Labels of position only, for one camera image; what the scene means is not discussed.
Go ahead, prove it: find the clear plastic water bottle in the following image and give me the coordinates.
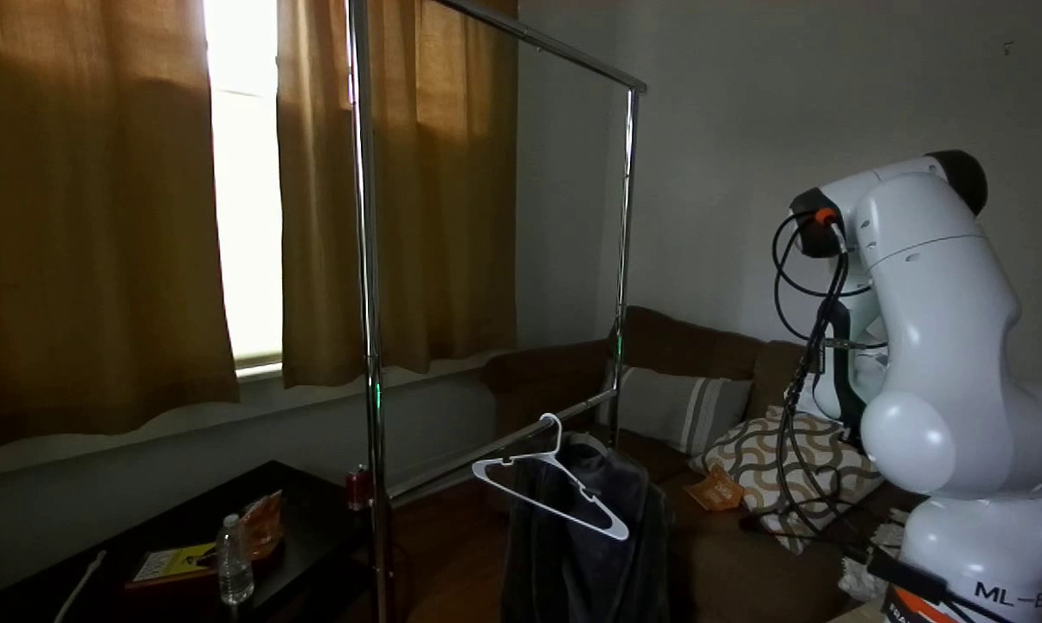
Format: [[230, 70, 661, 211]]
[[213, 513, 256, 610]]

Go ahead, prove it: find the bright window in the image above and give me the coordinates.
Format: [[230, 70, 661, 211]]
[[202, 0, 288, 378]]

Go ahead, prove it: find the metal clothing rack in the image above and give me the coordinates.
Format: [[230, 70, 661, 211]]
[[346, 0, 650, 623]]

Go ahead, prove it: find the white plastic hanger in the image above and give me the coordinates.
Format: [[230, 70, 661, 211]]
[[468, 409, 632, 547]]

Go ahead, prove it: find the orange snack bag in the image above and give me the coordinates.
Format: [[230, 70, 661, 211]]
[[237, 489, 288, 563]]

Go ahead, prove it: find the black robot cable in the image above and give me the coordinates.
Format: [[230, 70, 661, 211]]
[[768, 203, 893, 547]]

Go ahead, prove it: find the brown sofa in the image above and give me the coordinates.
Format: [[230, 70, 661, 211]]
[[477, 305, 927, 623]]

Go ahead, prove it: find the wavy patterned pillow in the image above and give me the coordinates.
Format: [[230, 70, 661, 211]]
[[701, 401, 886, 555]]

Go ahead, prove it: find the dark hanging garment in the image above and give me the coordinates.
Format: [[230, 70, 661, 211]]
[[498, 443, 676, 623]]

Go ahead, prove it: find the red can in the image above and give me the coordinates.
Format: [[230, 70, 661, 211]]
[[342, 459, 372, 513]]

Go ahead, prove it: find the small orange object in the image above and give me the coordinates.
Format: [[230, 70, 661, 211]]
[[690, 472, 747, 516]]

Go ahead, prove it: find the black low table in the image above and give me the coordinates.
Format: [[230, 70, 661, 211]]
[[0, 459, 372, 623]]

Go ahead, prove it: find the yellow flat box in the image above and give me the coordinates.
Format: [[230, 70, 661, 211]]
[[124, 541, 221, 592]]

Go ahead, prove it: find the wide mustard curtain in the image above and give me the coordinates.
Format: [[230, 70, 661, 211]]
[[0, 0, 242, 459]]

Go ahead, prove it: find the narrow mustard curtain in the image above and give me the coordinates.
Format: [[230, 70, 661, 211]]
[[272, 0, 520, 391]]

